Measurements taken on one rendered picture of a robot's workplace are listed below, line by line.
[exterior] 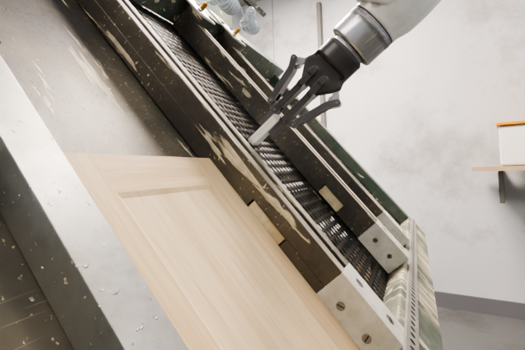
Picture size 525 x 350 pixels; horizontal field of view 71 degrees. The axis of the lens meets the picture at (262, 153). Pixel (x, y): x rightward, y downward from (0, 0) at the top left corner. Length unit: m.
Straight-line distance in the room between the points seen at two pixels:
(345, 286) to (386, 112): 3.06
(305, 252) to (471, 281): 3.03
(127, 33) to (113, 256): 0.55
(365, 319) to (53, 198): 0.44
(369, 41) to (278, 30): 3.63
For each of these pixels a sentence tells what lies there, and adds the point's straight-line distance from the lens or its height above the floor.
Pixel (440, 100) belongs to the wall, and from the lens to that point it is 3.51.
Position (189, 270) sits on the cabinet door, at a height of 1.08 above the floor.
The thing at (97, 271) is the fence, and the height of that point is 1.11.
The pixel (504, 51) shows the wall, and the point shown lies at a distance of 3.54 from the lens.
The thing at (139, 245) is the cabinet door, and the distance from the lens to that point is 0.38.
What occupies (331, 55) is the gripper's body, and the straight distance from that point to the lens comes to 0.65.
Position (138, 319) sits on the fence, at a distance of 0.31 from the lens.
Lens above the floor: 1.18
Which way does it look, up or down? 3 degrees up
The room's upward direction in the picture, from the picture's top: 2 degrees counter-clockwise
